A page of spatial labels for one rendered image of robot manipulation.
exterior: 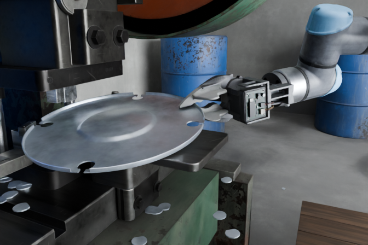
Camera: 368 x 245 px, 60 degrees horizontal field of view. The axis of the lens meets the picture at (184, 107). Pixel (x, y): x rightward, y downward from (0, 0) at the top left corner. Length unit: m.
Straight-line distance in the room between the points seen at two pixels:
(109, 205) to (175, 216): 0.11
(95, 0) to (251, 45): 3.34
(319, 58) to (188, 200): 0.37
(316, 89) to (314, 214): 0.59
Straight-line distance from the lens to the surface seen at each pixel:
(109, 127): 0.52
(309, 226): 1.13
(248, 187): 0.74
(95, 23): 0.51
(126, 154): 0.45
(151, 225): 0.54
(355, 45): 0.70
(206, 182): 0.66
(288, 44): 3.75
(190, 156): 0.44
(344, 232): 1.14
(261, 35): 3.80
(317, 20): 0.67
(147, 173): 0.55
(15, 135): 0.61
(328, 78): 0.71
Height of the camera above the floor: 0.95
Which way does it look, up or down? 14 degrees down
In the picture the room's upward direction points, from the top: straight up
